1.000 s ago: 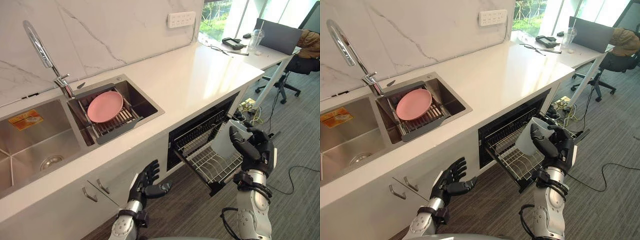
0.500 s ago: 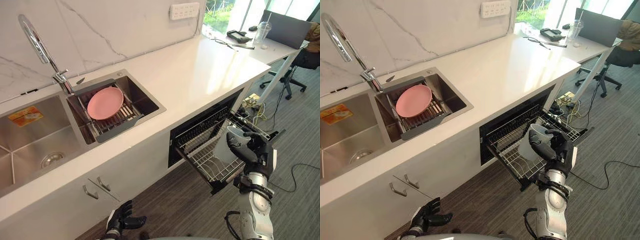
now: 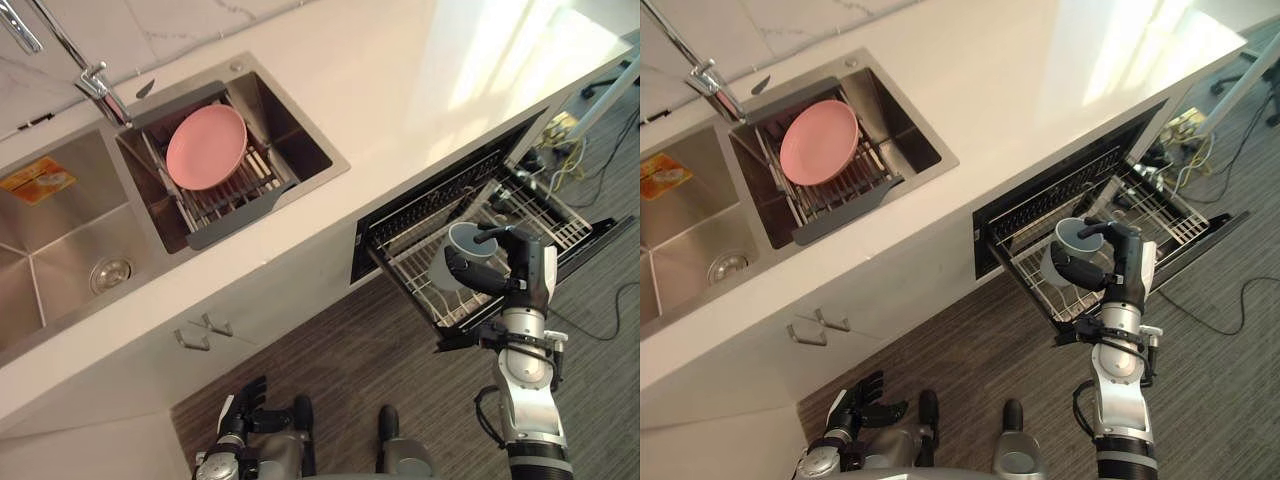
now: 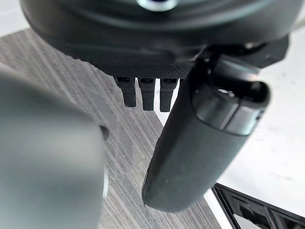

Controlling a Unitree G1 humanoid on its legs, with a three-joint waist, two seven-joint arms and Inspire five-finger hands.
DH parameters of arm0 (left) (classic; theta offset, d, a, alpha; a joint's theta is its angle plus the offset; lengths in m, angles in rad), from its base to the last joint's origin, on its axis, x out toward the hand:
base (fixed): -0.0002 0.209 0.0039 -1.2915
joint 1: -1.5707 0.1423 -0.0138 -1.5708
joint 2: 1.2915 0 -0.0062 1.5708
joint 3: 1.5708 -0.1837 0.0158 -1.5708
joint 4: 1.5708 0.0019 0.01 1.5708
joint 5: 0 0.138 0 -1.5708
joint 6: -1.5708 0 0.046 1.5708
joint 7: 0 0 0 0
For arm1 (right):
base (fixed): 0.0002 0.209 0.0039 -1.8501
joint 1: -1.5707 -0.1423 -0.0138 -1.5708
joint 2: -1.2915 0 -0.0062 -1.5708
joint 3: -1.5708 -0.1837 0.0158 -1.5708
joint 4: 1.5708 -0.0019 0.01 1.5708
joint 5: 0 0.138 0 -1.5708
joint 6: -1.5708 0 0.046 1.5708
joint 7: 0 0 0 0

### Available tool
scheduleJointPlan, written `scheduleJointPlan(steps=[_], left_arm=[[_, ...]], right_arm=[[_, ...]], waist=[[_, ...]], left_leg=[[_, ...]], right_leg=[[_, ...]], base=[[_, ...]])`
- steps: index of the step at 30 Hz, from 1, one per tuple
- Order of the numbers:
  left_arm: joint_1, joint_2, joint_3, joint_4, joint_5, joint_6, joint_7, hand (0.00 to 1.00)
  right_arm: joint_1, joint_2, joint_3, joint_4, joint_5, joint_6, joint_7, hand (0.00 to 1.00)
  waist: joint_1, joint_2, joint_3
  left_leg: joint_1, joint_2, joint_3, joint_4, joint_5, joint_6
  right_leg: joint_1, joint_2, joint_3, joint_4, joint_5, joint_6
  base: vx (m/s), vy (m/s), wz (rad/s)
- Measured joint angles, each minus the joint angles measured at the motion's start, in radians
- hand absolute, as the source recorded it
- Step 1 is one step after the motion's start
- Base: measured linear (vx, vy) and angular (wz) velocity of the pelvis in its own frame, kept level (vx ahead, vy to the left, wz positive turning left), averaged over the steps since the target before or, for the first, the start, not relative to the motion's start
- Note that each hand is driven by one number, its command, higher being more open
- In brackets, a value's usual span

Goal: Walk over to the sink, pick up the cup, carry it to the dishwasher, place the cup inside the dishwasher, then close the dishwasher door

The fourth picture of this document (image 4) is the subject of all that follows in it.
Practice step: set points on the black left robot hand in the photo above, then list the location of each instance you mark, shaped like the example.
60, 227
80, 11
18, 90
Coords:
190, 155

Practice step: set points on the dishwasher with black rack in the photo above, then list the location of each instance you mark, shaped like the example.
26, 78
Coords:
257, 210

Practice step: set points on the silver robot leg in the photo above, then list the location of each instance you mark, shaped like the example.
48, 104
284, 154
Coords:
47, 155

